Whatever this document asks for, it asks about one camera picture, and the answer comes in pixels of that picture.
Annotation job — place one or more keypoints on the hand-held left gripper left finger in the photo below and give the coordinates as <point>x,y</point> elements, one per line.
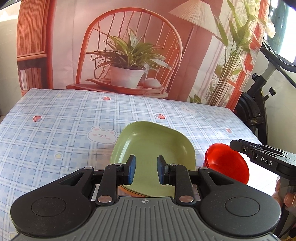
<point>132,168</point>

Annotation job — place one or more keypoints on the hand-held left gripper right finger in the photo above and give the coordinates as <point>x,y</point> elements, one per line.
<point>160,171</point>

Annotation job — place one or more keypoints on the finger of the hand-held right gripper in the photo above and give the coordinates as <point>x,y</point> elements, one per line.
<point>261,157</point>

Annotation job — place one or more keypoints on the yellow-green plate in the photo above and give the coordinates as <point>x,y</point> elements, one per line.
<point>126,189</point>

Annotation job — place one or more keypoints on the green plate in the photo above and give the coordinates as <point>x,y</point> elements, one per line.
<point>150,143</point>

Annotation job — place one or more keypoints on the red bowl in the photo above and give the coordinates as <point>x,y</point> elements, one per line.
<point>204,161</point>
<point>224,160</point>

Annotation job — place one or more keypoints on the person's right hand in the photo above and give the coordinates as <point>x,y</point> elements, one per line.
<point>285,197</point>

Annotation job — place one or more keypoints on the black exercise bike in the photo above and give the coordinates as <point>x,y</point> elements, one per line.
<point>256,104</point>

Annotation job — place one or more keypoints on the blue plaid tablecloth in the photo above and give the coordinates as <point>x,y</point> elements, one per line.
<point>57,129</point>

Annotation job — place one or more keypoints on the white plastic bag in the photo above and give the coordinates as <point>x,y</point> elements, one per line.
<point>269,30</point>

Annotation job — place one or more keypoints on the printed room backdrop cloth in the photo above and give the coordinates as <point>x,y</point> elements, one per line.
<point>69,46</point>

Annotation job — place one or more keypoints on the window with dark frame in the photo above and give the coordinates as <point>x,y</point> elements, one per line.
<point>285,27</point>

